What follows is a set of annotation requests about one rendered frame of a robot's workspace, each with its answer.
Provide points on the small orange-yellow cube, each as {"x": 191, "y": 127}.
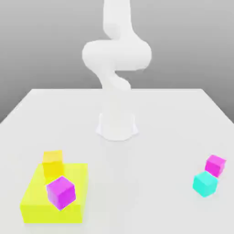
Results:
{"x": 53, "y": 164}

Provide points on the small purple cube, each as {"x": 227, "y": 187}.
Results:
{"x": 61, "y": 193}

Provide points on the small magenta cube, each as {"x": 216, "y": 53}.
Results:
{"x": 214, "y": 165}

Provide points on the small cyan cube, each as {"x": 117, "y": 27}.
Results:
{"x": 204, "y": 183}

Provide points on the large yellow box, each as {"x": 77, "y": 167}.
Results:
{"x": 40, "y": 210}

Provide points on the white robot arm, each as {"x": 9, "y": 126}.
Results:
{"x": 117, "y": 54}

